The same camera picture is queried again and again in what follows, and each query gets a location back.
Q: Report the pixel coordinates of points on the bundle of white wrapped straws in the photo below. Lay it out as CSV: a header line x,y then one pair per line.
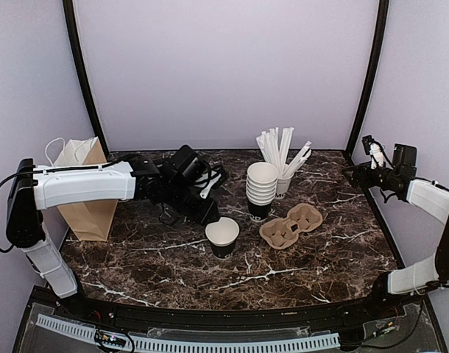
x,y
275,145

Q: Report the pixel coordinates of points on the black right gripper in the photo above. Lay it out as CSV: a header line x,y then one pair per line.
x,y
359,169

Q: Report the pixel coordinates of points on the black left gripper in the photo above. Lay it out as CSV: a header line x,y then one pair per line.
x,y
205,215

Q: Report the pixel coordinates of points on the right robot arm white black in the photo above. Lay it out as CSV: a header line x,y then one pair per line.
x,y
421,223

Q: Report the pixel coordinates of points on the black paper coffee cup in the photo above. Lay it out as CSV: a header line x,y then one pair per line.
x,y
222,236

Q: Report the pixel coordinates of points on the grey cable duct rail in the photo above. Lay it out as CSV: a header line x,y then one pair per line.
x,y
179,340

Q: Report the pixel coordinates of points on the black enclosure frame post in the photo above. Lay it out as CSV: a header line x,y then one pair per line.
x,y
372,67

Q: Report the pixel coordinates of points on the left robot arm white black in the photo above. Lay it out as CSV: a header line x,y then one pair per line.
x,y
36,188

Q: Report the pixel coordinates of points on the stack of black paper cups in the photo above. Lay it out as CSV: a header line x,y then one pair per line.
x,y
261,185

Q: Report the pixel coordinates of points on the brown pulp cup carrier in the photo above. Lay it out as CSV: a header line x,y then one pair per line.
x,y
282,233

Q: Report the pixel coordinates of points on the brown paper bag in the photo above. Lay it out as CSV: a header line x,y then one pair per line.
x,y
89,216

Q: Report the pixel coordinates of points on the black left frame post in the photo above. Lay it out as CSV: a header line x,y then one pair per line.
x,y
82,74

